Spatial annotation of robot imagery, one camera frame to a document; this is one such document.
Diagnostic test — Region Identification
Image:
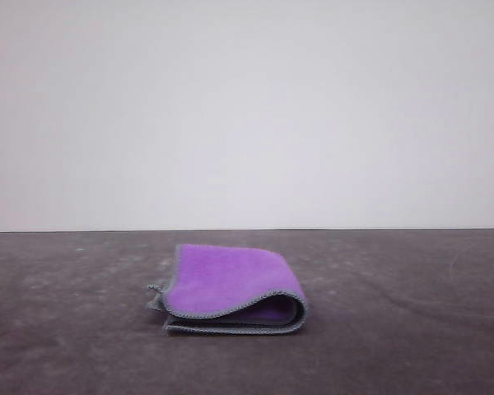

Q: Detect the purple towel with grey hem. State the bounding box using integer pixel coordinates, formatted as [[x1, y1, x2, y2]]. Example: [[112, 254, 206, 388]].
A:
[[143, 243, 308, 337]]

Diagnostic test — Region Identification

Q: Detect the grey table cloth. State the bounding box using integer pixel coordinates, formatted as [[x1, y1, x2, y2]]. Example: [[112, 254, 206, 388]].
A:
[[0, 228, 494, 395]]

